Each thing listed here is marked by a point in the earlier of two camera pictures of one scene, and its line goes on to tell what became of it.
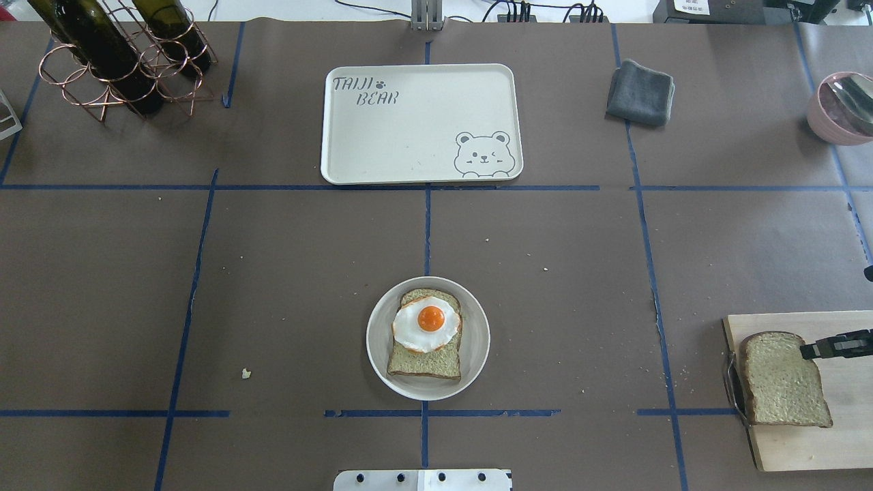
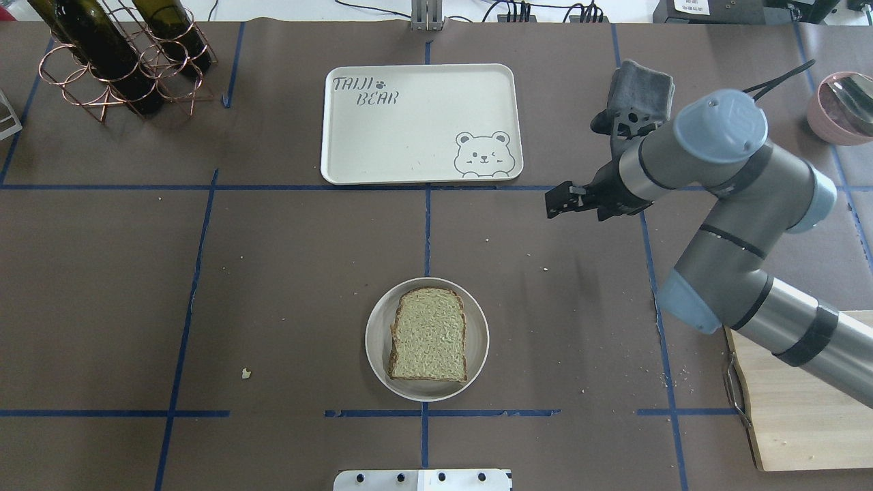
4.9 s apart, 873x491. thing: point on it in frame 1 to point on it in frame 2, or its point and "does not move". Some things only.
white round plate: x=428 y=337 does not move
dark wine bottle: x=91 y=30 does not move
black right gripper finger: x=842 y=345 to x=607 y=192
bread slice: x=786 y=386 to x=429 y=336
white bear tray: x=421 y=124 does not move
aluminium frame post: x=427 y=15 does not move
